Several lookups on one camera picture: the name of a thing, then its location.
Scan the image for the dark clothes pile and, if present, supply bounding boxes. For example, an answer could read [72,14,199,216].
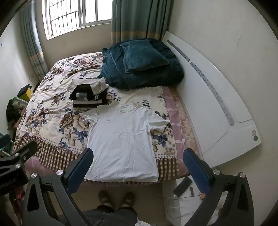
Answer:
[5,101,22,131]

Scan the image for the grey green curtain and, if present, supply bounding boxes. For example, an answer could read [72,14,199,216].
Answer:
[111,0,169,44]
[20,10,49,82]

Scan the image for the black grey printed folded shirt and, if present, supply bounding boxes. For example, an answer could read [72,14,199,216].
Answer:
[69,84,95,102]

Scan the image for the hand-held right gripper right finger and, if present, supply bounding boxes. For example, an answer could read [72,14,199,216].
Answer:
[183,148,255,226]

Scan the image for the yellow stool with black seat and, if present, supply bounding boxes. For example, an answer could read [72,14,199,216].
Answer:
[17,83,33,101]

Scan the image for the brown slipper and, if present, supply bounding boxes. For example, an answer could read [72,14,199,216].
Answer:
[120,191,136,208]
[98,191,113,209]

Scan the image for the person's grey trousers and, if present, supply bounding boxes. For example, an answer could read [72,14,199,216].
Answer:
[82,205,140,226]

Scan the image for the black phone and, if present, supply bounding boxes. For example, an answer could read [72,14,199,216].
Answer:
[173,176,193,197]

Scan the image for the barred window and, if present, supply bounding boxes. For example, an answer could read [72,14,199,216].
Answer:
[42,0,112,40]

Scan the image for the teal pillow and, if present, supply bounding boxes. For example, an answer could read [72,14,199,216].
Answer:
[119,40,170,73]

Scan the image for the quilted mattress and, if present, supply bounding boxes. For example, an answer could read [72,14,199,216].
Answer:
[173,88,204,175]

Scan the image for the teal blanket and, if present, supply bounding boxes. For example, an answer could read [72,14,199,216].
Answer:
[101,38,185,89]

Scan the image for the white bedside table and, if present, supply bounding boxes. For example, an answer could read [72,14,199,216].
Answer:
[162,176,218,226]

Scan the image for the white cable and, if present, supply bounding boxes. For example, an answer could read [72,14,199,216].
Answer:
[162,193,203,218]

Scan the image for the white t-shirt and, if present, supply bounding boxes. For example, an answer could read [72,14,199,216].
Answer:
[79,101,170,182]

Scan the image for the white headboard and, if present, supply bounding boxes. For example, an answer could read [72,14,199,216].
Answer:
[162,30,262,162]

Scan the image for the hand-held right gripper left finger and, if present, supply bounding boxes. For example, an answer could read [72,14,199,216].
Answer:
[22,148,94,226]

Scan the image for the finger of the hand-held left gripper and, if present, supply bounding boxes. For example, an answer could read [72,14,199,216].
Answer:
[0,141,38,181]
[0,133,11,151]

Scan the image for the floral quilt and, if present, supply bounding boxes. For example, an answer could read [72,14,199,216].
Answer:
[13,52,181,183]

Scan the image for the beige folded shirt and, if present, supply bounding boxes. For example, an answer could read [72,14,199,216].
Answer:
[72,78,109,95]

